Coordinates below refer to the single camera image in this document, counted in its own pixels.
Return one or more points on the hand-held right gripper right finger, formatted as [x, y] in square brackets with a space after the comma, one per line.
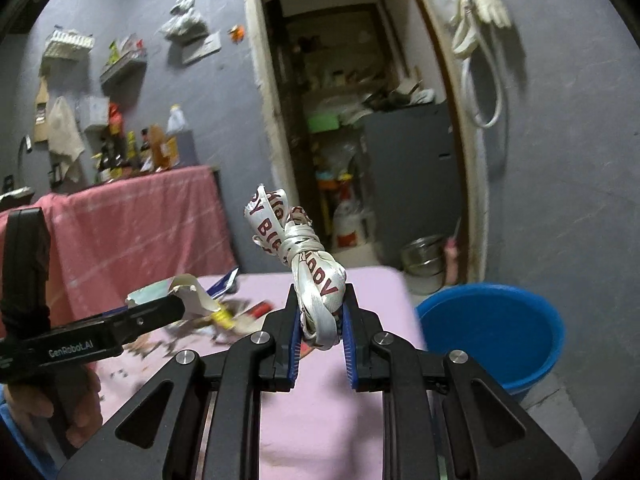
[348, 355]

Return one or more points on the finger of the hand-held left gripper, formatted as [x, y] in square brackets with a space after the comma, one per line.
[150, 316]

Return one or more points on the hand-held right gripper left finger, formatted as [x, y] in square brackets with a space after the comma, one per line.
[292, 345]

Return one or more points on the white paper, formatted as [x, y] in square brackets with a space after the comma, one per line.
[195, 296]

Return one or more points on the white printed ribbon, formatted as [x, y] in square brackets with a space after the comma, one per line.
[320, 280]

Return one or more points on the blue plastic tub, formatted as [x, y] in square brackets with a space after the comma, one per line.
[500, 340]

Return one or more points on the person's left forearm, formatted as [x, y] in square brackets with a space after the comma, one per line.
[17, 445]

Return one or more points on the person's left hand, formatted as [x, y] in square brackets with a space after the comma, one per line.
[89, 402]

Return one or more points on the pile of paper scraps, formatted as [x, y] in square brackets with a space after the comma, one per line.
[150, 347]

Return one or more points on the red wrapper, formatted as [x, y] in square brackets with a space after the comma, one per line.
[257, 309]

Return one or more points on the yellow wrapper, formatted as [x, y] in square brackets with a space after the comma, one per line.
[222, 317]

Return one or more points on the blue packet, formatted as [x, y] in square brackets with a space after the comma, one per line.
[222, 285]

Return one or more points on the pink table cloth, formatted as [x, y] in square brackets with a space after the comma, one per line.
[320, 435]

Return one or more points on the red checked cloth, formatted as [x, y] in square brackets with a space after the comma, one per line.
[140, 230]

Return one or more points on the steel pot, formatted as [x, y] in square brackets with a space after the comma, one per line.
[422, 257]

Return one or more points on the white jug red label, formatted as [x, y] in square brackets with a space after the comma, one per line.
[350, 227]

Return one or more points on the dark glass bottle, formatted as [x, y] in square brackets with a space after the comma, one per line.
[105, 162]
[145, 152]

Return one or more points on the pink bottle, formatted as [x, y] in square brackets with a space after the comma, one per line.
[451, 265]

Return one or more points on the white hanging towel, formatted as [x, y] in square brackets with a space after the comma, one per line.
[65, 130]

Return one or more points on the yellow bottle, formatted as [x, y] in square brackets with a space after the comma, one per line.
[132, 152]

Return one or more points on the orange bottle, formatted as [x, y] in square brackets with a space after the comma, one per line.
[159, 150]

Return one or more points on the red sauce bottle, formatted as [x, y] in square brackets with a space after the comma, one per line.
[115, 121]

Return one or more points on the grey refrigerator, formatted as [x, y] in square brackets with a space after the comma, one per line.
[410, 175]

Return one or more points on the white plastic bottle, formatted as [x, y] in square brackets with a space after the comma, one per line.
[176, 121]

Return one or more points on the green box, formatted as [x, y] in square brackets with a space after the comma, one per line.
[324, 123]

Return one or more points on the clear plastic bag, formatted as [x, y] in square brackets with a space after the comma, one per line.
[182, 20]

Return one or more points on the white hanging glove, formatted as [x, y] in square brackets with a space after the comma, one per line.
[492, 5]

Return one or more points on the wall shelf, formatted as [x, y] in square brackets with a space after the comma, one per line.
[122, 72]

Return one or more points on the white wall rack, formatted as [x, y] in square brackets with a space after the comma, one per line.
[67, 42]

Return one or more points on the white wall card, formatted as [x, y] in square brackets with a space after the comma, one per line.
[201, 48]

